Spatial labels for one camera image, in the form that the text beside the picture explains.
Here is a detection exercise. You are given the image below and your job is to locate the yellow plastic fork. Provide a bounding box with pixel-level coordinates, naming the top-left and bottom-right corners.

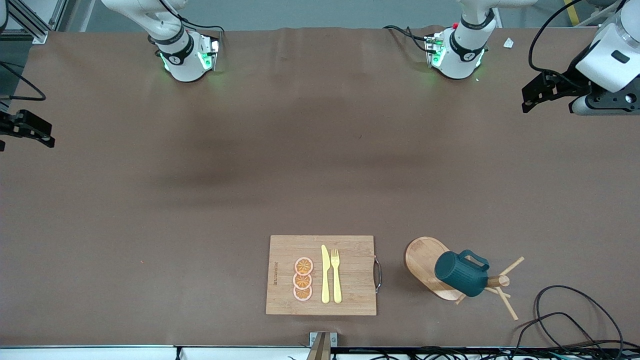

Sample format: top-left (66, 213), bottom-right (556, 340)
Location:
top-left (330, 248), bottom-right (343, 304)

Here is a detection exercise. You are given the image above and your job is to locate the black looped floor cable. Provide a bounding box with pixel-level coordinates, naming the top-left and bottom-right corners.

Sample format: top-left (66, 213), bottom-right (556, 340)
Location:
top-left (510, 311), bottom-right (608, 360)
top-left (534, 285), bottom-right (626, 360)

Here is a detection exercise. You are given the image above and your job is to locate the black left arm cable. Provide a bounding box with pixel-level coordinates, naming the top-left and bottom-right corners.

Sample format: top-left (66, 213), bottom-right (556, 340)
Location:
top-left (528, 0), bottom-right (640, 90)

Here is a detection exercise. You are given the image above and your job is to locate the table cover mat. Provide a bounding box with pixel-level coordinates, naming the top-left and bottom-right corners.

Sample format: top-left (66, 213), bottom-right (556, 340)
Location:
top-left (0, 25), bottom-right (640, 349)

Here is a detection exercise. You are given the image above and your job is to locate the dark teal ribbed cup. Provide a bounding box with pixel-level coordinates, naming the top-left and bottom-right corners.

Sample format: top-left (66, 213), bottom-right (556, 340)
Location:
top-left (434, 249), bottom-right (490, 298)

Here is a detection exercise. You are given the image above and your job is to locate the black right base cable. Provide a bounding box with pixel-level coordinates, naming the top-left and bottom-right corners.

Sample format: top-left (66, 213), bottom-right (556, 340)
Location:
top-left (159, 0), bottom-right (226, 49)

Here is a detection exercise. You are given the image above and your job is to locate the black left base cable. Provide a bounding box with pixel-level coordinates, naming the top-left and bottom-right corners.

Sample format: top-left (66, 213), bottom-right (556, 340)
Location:
top-left (382, 24), bottom-right (434, 54)

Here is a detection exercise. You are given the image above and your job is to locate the wooden mug tree stand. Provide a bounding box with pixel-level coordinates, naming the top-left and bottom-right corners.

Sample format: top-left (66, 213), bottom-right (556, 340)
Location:
top-left (404, 236), bottom-right (526, 321)

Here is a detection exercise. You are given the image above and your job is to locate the black base cable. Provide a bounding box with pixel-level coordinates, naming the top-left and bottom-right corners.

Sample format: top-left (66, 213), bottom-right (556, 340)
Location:
top-left (382, 24), bottom-right (434, 54)
top-left (159, 0), bottom-right (226, 49)

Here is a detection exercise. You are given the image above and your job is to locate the yellow plastic knife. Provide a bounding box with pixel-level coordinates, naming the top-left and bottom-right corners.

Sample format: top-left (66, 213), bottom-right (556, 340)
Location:
top-left (321, 244), bottom-right (331, 304)

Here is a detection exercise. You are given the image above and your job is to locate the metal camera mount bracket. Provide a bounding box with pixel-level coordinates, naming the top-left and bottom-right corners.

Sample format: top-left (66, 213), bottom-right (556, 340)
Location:
top-left (309, 331), bottom-right (338, 360)

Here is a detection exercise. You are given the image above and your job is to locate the aluminium frame profile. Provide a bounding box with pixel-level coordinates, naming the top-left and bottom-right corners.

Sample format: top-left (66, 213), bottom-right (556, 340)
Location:
top-left (0, 0), bottom-right (68, 44)
top-left (575, 0), bottom-right (625, 31)

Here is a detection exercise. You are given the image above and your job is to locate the bamboo cutting board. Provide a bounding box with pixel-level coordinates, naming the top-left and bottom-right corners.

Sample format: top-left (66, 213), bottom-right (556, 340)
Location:
top-left (265, 235), bottom-right (383, 316)

